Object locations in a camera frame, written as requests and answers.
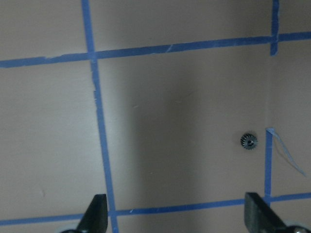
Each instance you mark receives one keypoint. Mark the small black gear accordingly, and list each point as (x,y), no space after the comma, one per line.
(248,141)

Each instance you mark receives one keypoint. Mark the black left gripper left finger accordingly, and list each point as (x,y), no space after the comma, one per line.
(95,219)

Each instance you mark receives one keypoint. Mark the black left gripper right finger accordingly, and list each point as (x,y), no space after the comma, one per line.
(260,218)

